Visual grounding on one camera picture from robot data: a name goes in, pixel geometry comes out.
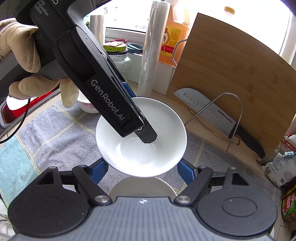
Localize paper towel roll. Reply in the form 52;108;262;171
90;15;105;46

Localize beige gloved left hand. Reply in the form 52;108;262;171
1;18;79;108

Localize grey checked table cloth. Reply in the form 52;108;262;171
0;100;282;209

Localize white bowl pink flowers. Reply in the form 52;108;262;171
96;97;187;178

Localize steel santoku kitchen knife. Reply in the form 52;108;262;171
174;88;265;159

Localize bamboo cutting board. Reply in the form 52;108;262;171
166;13;295;158

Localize metal wire rack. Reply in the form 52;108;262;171
181;90;243;152

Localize glass jar yellow lid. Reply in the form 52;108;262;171
103;41;132;80

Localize white plastic food bag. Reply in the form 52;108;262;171
261;151;295;187

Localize clear plastic wrap roll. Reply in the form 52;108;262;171
137;1;171;97

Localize black cable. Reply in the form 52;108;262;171
0;98;31;145

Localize red white appliance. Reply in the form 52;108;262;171
1;87;59;128

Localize orange oil jug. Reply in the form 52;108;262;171
159;1;190;67

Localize red white packet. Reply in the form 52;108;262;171
278;133;296;155

